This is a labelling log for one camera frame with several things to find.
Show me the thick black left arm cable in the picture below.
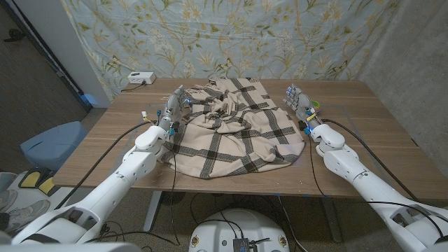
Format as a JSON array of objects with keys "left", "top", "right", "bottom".
[{"left": 54, "top": 120, "right": 155, "bottom": 211}]

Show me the blue padded stool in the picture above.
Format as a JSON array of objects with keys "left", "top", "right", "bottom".
[{"left": 20, "top": 120, "right": 89, "bottom": 172}]

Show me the white table leg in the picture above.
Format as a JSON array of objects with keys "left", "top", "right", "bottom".
[{"left": 142, "top": 190, "right": 162, "bottom": 232}]

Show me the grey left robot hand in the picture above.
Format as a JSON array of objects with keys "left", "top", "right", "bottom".
[{"left": 159, "top": 85, "right": 190, "bottom": 133}]

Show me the black power strip cable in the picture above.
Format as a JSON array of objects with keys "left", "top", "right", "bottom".
[{"left": 120, "top": 82, "right": 146, "bottom": 94}]

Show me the coiled black floor cable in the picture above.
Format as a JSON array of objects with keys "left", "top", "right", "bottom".
[{"left": 83, "top": 220, "right": 179, "bottom": 246}]

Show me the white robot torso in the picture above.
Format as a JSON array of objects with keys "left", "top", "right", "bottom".
[{"left": 188, "top": 208, "right": 291, "bottom": 252}]

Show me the white power strip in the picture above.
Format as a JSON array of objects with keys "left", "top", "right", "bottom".
[{"left": 127, "top": 71, "right": 157, "bottom": 85}]

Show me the black door handle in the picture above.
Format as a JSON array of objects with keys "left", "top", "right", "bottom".
[{"left": 3, "top": 28, "right": 25, "bottom": 43}]

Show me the yellow black foot pedal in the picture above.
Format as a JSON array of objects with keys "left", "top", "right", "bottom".
[
  {"left": 17, "top": 167, "right": 41, "bottom": 189},
  {"left": 37, "top": 176, "right": 57, "bottom": 197}
]

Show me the black round table foot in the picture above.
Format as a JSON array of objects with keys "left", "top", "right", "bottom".
[{"left": 159, "top": 191, "right": 186, "bottom": 207}]

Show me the grey table leg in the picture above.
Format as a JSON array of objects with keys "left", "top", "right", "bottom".
[{"left": 320, "top": 197, "right": 344, "bottom": 243}]

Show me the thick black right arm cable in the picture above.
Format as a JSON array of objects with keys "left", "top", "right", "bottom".
[{"left": 321, "top": 118, "right": 420, "bottom": 203}]

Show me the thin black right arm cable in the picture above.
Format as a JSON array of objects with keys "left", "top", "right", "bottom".
[{"left": 307, "top": 134, "right": 446, "bottom": 241}]

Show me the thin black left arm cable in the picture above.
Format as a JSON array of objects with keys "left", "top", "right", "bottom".
[{"left": 169, "top": 131, "right": 181, "bottom": 246}]

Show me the beige plaid scarf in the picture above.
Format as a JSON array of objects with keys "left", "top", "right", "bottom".
[{"left": 159, "top": 76, "right": 305, "bottom": 180}]

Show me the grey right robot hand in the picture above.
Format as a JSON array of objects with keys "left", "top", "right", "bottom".
[{"left": 282, "top": 83, "right": 323, "bottom": 132}]

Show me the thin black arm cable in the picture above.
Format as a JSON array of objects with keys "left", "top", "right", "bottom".
[
  {"left": 307, "top": 134, "right": 446, "bottom": 241},
  {"left": 169, "top": 131, "right": 181, "bottom": 246}
]

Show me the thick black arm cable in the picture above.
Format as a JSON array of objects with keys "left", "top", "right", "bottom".
[
  {"left": 54, "top": 120, "right": 155, "bottom": 211},
  {"left": 321, "top": 118, "right": 420, "bottom": 203}
]

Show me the floral printed backdrop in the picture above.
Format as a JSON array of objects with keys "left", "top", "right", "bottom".
[{"left": 61, "top": 0, "right": 400, "bottom": 102}]

